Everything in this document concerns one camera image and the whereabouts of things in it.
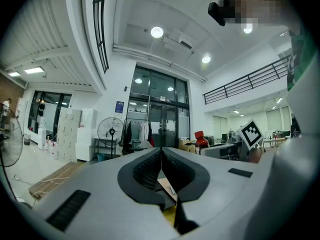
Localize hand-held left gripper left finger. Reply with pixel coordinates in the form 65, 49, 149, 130
31, 147, 181, 240

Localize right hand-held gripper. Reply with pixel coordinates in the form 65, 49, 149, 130
200, 118, 265, 163

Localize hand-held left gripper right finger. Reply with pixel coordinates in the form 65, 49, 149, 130
161, 147, 276, 240

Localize red-capped dark bottle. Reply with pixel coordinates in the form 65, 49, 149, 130
194, 130, 211, 156

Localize open brown cardboard box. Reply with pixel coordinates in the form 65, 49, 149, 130
178, 138, 199, 155

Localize person's right hand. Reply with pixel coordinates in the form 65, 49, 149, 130
249, 147, 263, 164

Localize wooden pallet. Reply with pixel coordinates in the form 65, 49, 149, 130
27, 160, 87, 201

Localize white paper notice on door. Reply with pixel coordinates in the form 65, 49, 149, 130
165, 119, 177, 132
150, 120, 161, 135

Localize black metal shelf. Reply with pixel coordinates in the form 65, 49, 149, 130
94, 137, 122, 163

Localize stack of white boxes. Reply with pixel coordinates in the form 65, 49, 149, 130
56, 107, 83, 163
74, 107, 98, 162

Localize black hanging coat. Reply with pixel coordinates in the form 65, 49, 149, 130
122, 121, 134, 156

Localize upright black standing fan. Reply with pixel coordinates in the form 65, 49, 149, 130
96, 116, 125, 160

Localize black balcony railing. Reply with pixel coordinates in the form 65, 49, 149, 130
202, 54, 292, 106
92, 0, 110, 75

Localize white hanging coats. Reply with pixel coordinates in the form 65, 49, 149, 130
138, 121, 151, 145

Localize group of white jugs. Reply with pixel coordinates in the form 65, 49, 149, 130
44, 138, 59, 158

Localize black clothes rack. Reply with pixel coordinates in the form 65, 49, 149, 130
123, 117, 154, 150

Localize small white cabinet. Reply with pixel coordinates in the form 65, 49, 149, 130
37, 128, 47, 151

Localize tilted black standing fan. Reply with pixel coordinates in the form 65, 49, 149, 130
0, 102, 25, 203

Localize white ceiling air unit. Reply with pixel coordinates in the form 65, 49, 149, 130
162, 28, 195, 51

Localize grey chair with black frame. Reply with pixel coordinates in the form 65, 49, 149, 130
132, 139, 154, 152

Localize white cable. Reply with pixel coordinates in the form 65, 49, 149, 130
11, 174, 71, 186

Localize blue white wall poster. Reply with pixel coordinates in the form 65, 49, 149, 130
114, 100, 125, 120

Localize black head-worn camera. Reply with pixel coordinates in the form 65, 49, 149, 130
207, 0, 237, 27

